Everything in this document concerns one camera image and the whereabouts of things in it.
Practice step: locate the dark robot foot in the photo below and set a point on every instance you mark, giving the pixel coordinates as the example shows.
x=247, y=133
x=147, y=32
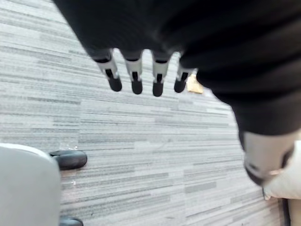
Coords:
x=70, y=222
x=69, y=159

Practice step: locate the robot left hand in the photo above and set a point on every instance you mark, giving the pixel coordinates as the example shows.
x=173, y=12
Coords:
x=192, y=30

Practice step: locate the white cushion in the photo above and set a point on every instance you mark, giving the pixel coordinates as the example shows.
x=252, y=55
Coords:
x=285, y=177

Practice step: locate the small tan object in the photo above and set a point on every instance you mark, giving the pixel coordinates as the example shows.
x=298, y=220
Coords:
x=194, y=84

